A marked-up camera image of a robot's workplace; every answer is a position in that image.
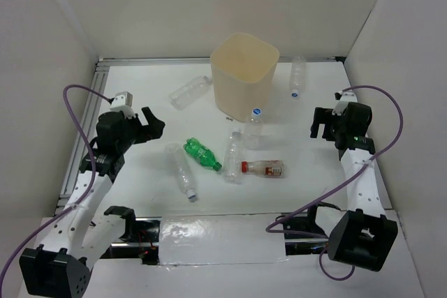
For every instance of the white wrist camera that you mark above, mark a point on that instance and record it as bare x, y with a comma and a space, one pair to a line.
122, 102
343, 98

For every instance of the silver tape sheet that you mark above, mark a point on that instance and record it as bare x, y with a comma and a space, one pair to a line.
219, 240

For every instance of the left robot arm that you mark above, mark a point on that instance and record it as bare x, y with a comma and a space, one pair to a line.
62, 264

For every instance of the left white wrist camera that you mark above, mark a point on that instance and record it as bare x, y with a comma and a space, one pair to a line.
122, 102

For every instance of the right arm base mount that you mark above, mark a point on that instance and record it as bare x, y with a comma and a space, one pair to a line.
307, 233

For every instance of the aluminium frame rail left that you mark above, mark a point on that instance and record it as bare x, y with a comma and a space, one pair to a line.
87, 122

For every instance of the long clear bottle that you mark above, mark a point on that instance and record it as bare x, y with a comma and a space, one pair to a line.
182, 171

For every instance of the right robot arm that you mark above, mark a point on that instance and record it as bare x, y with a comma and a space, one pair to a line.
362, 236

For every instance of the red cap labelled bottle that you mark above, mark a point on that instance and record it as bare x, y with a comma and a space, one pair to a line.
263, 168

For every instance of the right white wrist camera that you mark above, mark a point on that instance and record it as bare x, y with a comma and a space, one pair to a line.
343, 98

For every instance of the beige plastic bin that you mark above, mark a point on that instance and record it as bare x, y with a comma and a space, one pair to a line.
242, 68

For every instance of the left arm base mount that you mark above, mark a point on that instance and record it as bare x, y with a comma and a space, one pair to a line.
140, 239

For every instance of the green plastic bottle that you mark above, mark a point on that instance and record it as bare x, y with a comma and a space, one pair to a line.
201, 154

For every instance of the clear bottle blue cap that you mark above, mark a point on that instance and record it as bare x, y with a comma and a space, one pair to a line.
252, 129

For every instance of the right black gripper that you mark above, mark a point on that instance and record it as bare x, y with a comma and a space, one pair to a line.
321, 116

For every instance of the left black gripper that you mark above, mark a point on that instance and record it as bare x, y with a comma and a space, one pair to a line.
154, 128

